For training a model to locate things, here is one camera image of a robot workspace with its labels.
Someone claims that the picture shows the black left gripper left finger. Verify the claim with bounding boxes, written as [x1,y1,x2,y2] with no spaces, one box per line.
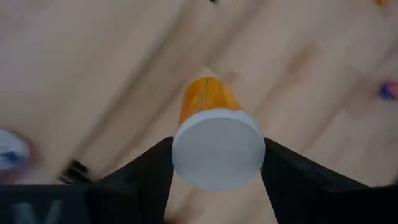
[83,136,174,224]

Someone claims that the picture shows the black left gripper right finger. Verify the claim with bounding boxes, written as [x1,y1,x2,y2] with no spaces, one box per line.
[260,136,374,224]

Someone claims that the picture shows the blue-capped medicine bottle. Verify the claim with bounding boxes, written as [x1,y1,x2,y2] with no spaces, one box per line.
[0,128,34,185]

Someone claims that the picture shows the pink bottle white cap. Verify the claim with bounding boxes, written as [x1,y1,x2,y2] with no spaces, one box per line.
[378,80,398,101]

